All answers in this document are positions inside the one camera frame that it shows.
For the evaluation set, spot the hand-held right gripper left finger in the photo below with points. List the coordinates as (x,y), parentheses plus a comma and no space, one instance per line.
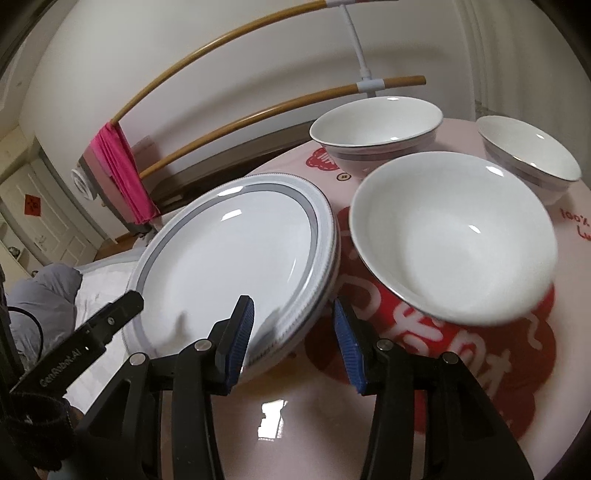
(240,337)

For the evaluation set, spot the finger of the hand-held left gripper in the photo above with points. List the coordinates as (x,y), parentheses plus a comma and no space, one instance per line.
(117,311)

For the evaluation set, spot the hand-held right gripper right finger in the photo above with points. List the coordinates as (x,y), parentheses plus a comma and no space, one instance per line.
(348,346)

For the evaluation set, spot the white bowl grey band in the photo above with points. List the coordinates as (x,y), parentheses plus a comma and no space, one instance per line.
(526,147)
(374,124)
(452,230)

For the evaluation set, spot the white bed sheet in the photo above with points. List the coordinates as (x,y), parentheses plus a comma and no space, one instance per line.
(106,277)

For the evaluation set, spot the grey cloth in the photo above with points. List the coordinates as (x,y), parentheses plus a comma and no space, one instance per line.
(46,295)

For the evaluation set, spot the round table pink printed cover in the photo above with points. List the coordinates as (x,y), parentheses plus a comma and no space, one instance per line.
(323,415)

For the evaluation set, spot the white door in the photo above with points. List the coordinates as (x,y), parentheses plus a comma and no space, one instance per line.
(51,217)

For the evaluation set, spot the mauve towel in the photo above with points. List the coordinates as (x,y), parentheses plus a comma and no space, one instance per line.
(99,184)

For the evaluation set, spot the white round fan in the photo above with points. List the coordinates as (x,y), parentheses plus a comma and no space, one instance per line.
(83,182)

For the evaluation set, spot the pink cloth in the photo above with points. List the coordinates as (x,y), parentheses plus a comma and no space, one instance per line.
(122,175)

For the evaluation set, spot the red door decoration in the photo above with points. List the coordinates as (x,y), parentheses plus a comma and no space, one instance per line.
(31,204)

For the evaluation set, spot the dark wooden bench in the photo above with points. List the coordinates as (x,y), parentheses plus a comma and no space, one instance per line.
(240,157)

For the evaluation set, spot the cream curtain lace trim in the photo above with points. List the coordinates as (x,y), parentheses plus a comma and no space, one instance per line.
(489,55)

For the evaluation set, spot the white barre stand post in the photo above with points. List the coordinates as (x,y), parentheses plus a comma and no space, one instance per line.
(358,46)

